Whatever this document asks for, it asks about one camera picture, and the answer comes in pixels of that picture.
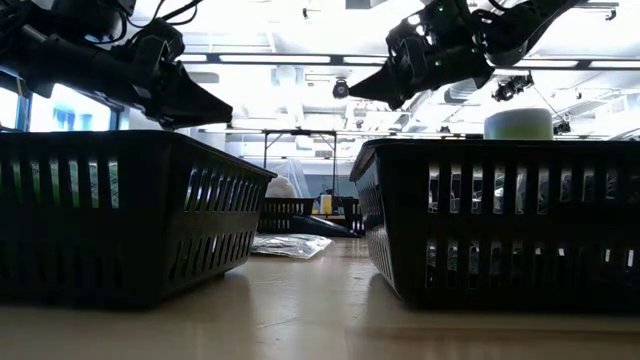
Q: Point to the green wipes canister white lid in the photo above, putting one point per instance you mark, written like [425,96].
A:
[515,125]

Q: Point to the dark blue travel tube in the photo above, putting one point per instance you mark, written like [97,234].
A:
[320,227]

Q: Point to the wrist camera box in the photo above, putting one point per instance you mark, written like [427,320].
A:
[95,17]
[440,20]

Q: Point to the clear bag of cotton balls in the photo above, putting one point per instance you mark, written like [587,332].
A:
[300,175]
[280,189]

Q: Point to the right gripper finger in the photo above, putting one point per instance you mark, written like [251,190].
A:
[380,87]

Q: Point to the black overhead rig camera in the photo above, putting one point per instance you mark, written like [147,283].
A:
[340,89]

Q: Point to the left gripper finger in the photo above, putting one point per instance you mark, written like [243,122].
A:
[195,107]

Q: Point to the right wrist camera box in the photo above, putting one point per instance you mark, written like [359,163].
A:
[440,20]

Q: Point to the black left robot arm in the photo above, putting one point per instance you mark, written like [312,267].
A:
[50,55]

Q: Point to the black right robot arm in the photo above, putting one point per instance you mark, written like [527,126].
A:
[520,30]

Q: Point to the overhead rig bar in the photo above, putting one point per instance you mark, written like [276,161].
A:
[275,59]

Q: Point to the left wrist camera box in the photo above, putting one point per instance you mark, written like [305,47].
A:
[95,17]

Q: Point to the small black mounted camera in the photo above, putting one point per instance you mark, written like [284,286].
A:
[561,127]
[510,87]

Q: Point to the black slotted plastic basket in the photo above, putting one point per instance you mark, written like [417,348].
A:
[400,225]
[285,215]
[140,220]
[352,215]

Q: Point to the yellow background object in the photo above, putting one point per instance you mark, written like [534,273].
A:
[326,205]

